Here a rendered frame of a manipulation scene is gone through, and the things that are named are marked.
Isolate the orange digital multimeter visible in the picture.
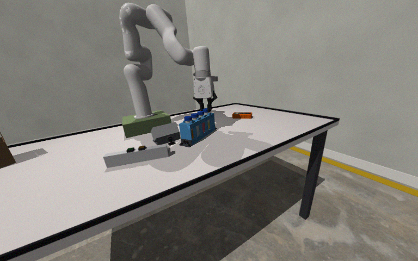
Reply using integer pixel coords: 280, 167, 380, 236
232, 112, 252, 119

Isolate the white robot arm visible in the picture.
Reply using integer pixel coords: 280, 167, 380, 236
119, 3, 218, 119

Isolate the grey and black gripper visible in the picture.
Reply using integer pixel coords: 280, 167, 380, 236
193, 76, 217, 112

